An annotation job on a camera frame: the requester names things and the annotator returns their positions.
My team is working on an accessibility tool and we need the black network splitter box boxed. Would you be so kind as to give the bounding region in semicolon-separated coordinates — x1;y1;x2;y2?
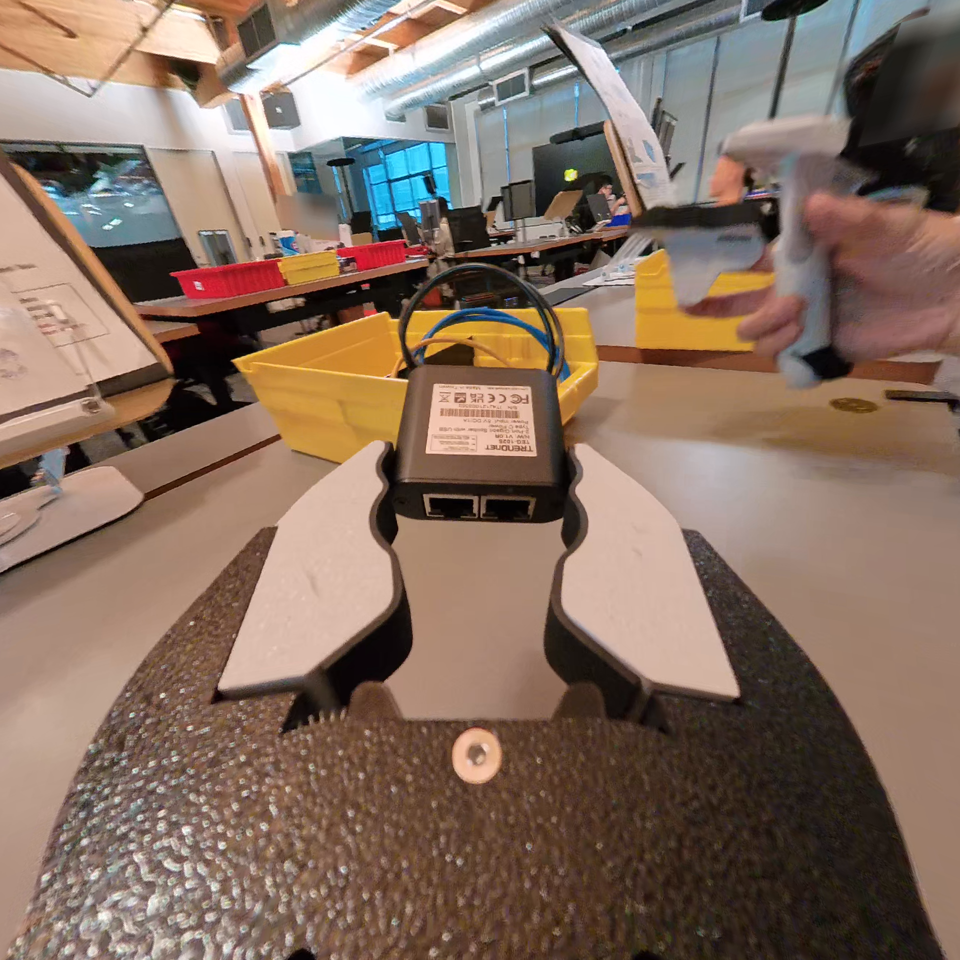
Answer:
395;366;565;524

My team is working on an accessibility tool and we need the wooden sign board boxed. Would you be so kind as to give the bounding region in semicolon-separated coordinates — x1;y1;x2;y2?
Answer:
602;120;655;216
0;153;178;472

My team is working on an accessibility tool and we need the wooden work table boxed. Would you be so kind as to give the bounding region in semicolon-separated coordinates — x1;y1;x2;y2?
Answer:
135;257;431;322

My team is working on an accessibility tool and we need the person's right hand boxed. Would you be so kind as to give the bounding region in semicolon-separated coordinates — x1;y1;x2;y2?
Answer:
686;191;960;365

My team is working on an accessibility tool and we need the blue ethernet cable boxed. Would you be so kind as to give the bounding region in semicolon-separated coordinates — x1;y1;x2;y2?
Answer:
420;306;575;384

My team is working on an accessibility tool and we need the orange ethernet cable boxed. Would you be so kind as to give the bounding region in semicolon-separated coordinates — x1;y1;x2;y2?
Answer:
393;337;526;376

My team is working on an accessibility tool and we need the red plastic bin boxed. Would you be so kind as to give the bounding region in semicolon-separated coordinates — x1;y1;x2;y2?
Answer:
171;262;288;301
337;240;411;273

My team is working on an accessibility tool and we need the large grid window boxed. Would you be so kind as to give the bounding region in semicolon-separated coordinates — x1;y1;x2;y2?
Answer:
363;141;453;230

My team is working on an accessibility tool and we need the black round lamp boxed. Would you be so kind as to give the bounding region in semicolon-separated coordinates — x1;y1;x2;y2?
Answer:
761;0;826;125

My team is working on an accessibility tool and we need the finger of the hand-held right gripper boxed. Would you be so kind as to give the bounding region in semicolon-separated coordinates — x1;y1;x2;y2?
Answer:
628;204;768;309

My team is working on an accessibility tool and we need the black wall screen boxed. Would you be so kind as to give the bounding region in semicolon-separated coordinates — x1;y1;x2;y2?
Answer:
532;133;625;205

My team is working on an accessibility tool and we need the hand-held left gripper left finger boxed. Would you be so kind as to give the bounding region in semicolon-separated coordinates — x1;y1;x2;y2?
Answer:
216;440;414;702

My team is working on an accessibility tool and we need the yellow plastic bin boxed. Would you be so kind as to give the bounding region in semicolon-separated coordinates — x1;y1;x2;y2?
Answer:
635;247;778;351
232;306;600;462
277;249;340;286

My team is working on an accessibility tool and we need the black ethernet cable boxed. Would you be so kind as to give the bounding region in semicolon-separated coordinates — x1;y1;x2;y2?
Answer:
396;264;566;378

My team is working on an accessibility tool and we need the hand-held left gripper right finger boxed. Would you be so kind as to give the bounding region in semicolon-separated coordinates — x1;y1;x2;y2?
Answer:
543;444;742;702

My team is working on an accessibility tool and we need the silver ventilation duct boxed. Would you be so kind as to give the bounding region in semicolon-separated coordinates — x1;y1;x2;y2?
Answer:
216;0;429;95
352;0;759;121

